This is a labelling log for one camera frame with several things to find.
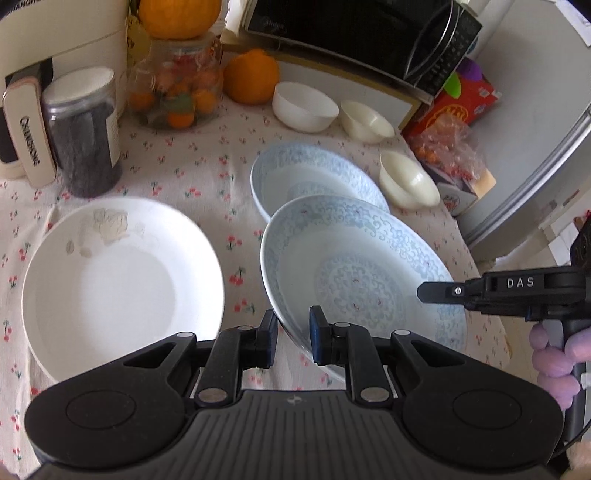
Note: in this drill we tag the orange with stem bump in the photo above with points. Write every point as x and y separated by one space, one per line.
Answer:
251 76

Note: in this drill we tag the clear plastic snack bag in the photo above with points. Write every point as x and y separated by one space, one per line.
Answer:
445 147

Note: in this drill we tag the white and dark carton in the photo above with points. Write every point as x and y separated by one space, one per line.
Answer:
455 201

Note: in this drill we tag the glass jar of small oranges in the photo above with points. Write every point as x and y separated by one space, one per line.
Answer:
175 87

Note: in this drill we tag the person's right hand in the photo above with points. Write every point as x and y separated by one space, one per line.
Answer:
551 360

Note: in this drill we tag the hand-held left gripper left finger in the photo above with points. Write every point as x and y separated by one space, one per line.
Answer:
270 339

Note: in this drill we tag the black microwave oven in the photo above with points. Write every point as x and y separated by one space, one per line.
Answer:
346 32

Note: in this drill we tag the cream bowl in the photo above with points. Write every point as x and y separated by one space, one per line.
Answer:
406 182
364 120

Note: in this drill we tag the white bowl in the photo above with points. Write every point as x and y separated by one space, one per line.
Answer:
304 108

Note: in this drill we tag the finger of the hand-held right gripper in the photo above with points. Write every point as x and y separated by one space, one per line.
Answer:
441 291

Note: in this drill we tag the red cardboard box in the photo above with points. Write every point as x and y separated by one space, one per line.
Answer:
461 106

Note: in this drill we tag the blue patterned plate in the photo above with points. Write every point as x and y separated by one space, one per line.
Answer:
369 258
314 170

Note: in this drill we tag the large orange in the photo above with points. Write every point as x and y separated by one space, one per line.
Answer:
180 16

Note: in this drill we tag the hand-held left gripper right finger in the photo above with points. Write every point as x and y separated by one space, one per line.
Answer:
318 334

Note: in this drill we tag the silver refrigerator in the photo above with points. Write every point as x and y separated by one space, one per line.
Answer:
531 138

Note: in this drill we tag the white plate with embossed flower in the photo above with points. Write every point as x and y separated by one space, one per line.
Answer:
115 286

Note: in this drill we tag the cherry print tablecloth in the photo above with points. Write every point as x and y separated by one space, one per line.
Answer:
184 161

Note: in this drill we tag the white kitchen appliance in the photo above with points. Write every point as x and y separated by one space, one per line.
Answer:
69 27

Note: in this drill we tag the dark jar with white lid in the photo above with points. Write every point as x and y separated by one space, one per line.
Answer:
87 147

